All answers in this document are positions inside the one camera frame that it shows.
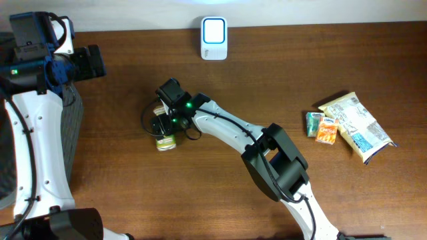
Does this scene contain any green drink carton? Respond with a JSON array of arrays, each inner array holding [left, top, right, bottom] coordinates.
[[153, 106, 176, 151]]

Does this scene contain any teal tissue pack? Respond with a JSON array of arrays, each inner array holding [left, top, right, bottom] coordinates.
[[306, 112, 325, 137]]

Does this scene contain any orange tissue pack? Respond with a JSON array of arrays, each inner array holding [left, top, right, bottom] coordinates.
[[315, 117, 339, 145]]

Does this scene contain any cream snack bag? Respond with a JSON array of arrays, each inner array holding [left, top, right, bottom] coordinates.
[[318, 92, 397, 165]]

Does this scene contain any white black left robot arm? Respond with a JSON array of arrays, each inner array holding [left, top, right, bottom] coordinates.
[[1, 44, 132, 239]]

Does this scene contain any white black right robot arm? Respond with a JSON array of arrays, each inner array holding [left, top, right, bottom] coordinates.
[[155, 90, 344, 239]]

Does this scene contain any white barcode scanner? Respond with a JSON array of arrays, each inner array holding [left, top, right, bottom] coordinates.
[[200, 16, 228, 61]]

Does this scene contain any grey plastic lattice basket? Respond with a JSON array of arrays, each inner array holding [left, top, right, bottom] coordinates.
[[0, 31, 85, 210]]

